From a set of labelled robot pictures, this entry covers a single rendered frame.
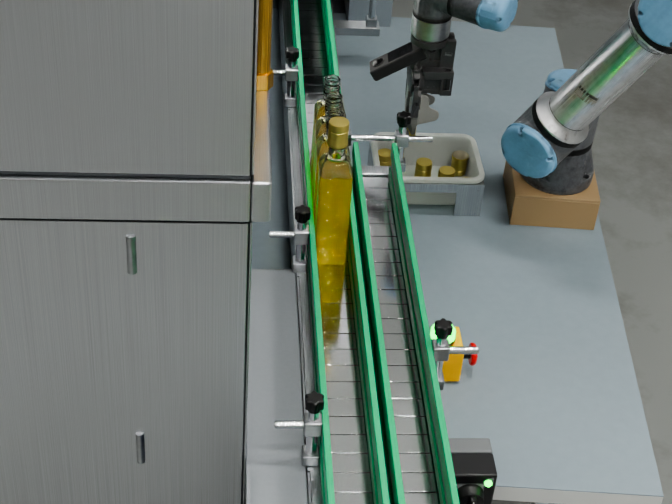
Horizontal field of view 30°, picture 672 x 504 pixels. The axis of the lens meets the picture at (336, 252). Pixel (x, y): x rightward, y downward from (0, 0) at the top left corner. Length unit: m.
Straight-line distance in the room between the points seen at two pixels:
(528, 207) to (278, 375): 0.78
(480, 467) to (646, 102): 2.84
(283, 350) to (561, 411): 0.50
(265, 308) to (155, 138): 0.69
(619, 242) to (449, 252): 1.47
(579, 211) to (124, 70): 1.35
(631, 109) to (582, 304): 2.21
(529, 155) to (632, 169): 1.89
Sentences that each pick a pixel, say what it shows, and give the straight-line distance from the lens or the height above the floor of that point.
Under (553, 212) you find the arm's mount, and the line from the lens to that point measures 2.58.
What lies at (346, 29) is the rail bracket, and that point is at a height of 0.86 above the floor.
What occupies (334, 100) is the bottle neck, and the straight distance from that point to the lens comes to 2.17.
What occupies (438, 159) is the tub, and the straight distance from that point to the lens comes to 2.69.
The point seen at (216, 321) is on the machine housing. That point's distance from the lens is 1.66.
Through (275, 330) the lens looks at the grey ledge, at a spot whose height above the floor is 0.88.
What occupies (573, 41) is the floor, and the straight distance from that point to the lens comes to 4.95.
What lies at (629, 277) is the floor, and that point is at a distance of 3.77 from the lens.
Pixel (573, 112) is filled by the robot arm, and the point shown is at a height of 1.10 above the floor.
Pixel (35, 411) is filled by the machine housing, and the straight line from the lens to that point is 1.79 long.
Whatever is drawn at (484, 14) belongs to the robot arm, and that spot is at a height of 1.22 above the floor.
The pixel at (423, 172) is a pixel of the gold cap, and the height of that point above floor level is 0.80.
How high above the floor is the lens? 2.26
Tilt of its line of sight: 38 degrees down
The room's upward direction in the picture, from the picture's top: 5 degrees clockwise
